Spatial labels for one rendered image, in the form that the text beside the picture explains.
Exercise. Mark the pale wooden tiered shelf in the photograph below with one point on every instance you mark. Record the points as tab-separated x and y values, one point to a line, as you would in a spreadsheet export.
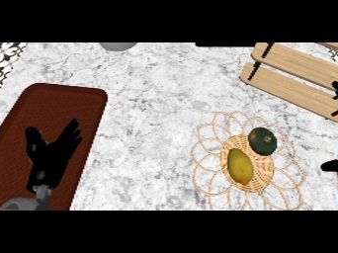
292	70

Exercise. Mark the dark red rectangular tray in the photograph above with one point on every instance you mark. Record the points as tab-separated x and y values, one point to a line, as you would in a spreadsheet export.
39	108

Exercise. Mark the grey round bowl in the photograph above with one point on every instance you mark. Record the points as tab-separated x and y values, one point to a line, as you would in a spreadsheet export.
116	46

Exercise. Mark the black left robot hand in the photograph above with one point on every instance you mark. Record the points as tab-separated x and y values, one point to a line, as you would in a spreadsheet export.
50	158

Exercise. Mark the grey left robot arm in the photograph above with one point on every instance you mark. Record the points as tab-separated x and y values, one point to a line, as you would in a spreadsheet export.
31	202

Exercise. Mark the dark green avocado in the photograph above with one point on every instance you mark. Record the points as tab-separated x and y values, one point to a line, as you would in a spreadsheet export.
263	141

